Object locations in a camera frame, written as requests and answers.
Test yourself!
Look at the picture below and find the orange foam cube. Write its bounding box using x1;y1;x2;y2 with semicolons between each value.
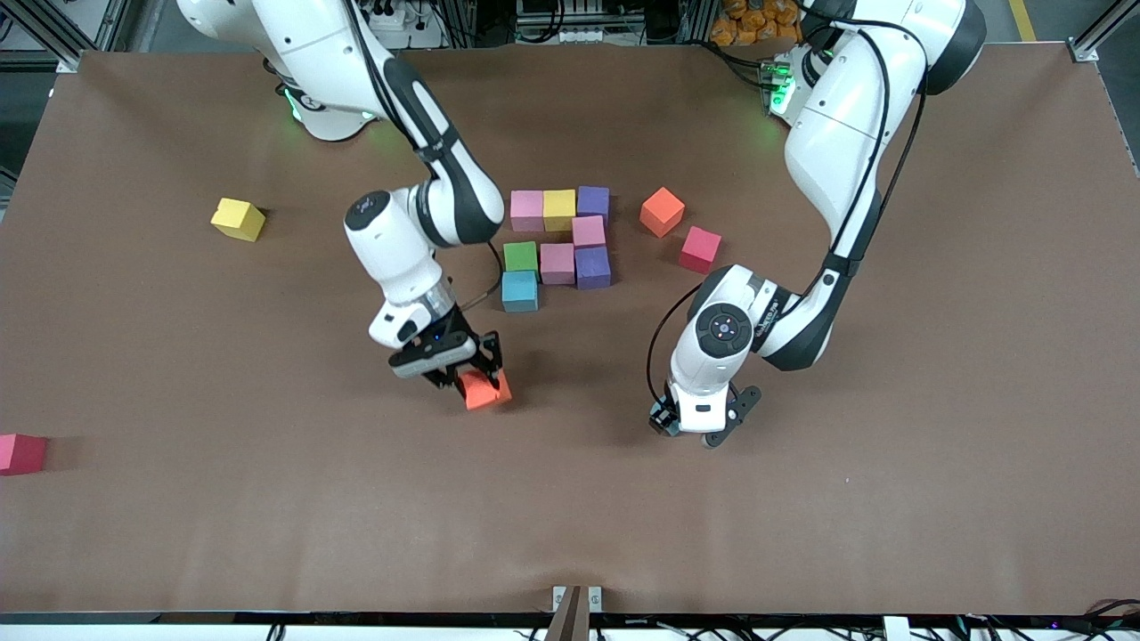
639;186;687;239
458;369;514;411

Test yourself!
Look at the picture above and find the blue foam cube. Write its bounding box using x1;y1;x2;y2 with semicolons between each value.
501;270;541;313

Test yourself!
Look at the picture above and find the yellow foam cube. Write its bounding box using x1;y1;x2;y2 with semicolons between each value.
543;189;578;232
210;198;267;243

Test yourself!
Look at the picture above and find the red foam cube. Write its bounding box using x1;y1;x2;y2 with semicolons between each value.
0;433;49;477
679;225;723;275

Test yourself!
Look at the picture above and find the brown table cover sheet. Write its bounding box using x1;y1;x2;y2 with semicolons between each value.
0;45;1140;617

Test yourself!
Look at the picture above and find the white power strip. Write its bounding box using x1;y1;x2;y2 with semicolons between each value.
365;4;421;33

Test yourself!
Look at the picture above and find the pile of orange objects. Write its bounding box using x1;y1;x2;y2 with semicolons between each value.
710;0;807;47

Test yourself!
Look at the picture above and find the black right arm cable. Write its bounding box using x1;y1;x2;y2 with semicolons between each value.
343;0;505;311

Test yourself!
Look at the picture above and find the small metal clamp bracket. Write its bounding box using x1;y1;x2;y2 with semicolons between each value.
551;585;604;615

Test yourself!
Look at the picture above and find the brown tapered mount pole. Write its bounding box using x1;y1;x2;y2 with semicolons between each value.
543;585;582;641

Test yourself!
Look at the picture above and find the aluminium frame profile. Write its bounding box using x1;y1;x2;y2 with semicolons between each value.
0;0;134;74
1069;0;1140;65

